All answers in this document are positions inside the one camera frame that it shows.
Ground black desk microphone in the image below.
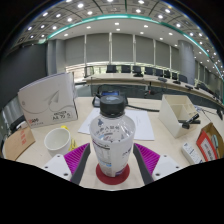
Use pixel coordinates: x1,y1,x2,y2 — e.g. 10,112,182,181
215,107,224,121

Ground printed white paper sheet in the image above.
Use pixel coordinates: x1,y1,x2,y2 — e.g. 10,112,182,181
77,107,156,142

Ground black swivel office chair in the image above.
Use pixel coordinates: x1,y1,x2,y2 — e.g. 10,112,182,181
83,65,95,78

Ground row of black office chairs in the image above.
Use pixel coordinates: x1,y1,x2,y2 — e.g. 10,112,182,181
105,64,189,84

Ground flat round red coaster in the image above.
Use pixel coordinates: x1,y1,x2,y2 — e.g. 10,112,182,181
95,162,131,186

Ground long curved conference desk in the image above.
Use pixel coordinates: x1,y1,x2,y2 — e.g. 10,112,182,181
81,73,224,101

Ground red-sided open cardboard box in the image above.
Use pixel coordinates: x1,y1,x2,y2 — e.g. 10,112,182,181
195,122,224,163

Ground flat brown cardboard piece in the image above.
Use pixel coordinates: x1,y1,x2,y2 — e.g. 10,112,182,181
2,126,36,162

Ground clear plastic water bottle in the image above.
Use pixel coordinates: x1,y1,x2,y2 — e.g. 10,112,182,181
89,95,137,178

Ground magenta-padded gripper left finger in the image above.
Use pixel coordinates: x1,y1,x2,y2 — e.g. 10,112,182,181
42,142,92,186

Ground beige open divided box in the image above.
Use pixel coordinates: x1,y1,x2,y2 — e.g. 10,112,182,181
157,94,201,139

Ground white ceramic mug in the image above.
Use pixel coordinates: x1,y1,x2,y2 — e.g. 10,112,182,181
43,125,78,158

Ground black power adapter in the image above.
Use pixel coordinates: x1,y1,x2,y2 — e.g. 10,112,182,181
9,114,27,134

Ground grey-green eraser block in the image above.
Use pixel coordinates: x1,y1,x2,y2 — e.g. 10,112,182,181
211,134,221,150

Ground white copy paper box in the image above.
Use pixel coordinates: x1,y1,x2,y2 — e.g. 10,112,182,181
17,71,79,129

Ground ceiling lights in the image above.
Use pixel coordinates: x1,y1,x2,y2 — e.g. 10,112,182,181
23,0,224,78

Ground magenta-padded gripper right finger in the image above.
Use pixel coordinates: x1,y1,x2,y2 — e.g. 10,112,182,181
132,142,184,186

